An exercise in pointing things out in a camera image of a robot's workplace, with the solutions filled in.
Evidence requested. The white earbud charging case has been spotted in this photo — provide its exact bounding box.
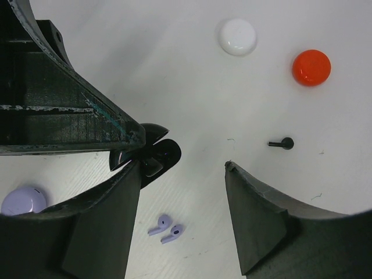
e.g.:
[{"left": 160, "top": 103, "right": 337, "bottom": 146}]
[{"left": 217, "top": 18, "right": 257, "bottom": 56}]

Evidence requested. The purple earbud charging case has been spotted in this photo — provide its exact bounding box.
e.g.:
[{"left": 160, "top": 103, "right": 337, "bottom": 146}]
[{"left": 1, "top": 187, "right": 47, "bottom": 216}]

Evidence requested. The purple earbud right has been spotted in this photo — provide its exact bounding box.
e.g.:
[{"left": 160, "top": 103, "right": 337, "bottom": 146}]
[{"left": 160, "top": 224, "right": 184, "bottom": 244}]

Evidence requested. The black earbud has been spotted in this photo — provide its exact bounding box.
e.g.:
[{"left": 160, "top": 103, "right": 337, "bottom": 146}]
[
  {"left": 267, "top": 137, "right": 295, "bottom": 151},
  {"left": 141, "top": 158, "right": 163, "bottom": 177}
]

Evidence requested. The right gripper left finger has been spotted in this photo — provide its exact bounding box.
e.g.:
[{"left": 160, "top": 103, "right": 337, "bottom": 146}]
[{"left": 1, "top": 163, "right": 141, "bottom": 278}]

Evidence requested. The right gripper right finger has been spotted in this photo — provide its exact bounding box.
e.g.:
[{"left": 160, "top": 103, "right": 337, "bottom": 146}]
[{"left": 225, "top": 161, "right": 371, "bottom": 278}]

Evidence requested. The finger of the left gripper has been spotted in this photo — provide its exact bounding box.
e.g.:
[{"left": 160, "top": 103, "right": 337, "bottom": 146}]
[{"left": 1, "top": 1, "right": 145, "bottom": 156}]

